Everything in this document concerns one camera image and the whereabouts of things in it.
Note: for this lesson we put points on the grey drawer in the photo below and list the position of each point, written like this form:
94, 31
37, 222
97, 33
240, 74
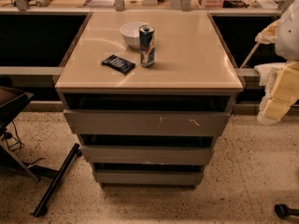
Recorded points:
164, 178
167, 123
147, 155

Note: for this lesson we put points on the grey top drawer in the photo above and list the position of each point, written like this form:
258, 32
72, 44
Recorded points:
167, 123

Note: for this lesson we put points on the white bowl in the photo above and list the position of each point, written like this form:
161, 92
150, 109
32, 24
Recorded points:
130, 33

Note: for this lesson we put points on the dark blue snack packet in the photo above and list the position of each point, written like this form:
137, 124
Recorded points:
119, 64

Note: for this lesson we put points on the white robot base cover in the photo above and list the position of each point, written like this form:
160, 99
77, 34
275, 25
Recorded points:
264, 69

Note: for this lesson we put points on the grey bottom drawer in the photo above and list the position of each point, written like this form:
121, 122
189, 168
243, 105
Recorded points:
164, 178

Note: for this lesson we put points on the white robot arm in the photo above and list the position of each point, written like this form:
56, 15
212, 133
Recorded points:
287, 37

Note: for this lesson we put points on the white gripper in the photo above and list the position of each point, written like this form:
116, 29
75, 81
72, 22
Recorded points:
289, 36

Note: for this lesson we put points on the white rod with tip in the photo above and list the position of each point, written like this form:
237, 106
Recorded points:
249, 55

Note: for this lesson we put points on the blue silver drink can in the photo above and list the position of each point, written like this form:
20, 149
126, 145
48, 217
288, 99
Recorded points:
147, 45

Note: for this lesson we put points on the grey drawer cabinet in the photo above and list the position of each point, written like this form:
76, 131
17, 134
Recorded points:
191, 73

